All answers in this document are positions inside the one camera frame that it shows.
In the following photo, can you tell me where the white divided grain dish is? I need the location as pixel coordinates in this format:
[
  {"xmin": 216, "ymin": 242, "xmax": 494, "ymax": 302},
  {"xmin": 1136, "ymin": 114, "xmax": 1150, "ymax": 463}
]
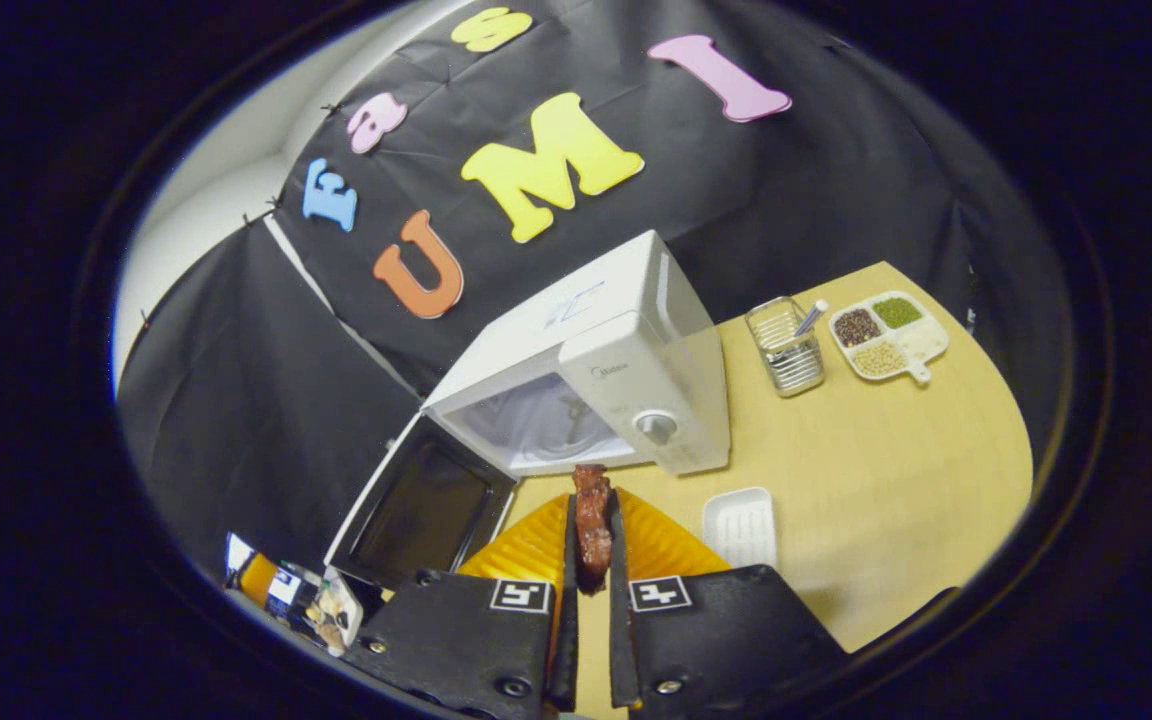
[{"xmin": 828, "ymin": 291, "xmax": 950, "ymax": 386}]

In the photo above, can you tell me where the white microwave oven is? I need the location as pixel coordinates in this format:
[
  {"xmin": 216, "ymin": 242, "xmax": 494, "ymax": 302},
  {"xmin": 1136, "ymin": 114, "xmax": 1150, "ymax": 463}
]
[{"xmin": 324, "ymin": 230, "xmax": 732, "ymax": 591}]

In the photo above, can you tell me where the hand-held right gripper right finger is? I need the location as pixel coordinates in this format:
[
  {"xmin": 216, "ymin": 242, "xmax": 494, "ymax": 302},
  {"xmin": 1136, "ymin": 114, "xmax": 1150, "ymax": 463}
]
[{"xmin": 606, "ymin": 487, "xmax": 849, "ymax": 713}]

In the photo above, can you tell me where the brown meat piece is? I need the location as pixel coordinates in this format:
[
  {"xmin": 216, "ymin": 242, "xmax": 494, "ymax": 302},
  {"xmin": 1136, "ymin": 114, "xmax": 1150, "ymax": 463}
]
[{"xmin": 572, "ymin": 463, "xmax": 615, "ymax": 596}]

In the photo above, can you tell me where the metal wire basket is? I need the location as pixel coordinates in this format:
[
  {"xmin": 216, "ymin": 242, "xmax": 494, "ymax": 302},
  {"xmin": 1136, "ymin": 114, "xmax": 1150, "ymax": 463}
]
[{"xmin": 744, "ymin": 296, "xmax": 827, "ymax": 399}]

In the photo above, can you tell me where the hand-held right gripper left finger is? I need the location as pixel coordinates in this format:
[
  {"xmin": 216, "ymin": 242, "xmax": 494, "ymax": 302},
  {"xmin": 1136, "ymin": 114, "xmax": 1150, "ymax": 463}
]
[{"xmin": 341, "ymin": 490, "xmax": 579, "ymax": 716}]

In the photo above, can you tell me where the white rectangular tray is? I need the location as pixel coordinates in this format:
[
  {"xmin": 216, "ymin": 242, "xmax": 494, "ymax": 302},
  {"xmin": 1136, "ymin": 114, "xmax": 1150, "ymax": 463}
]
[{"xmin": 702, "ymin": 487, "xmax": 779, "ymax": 571}]

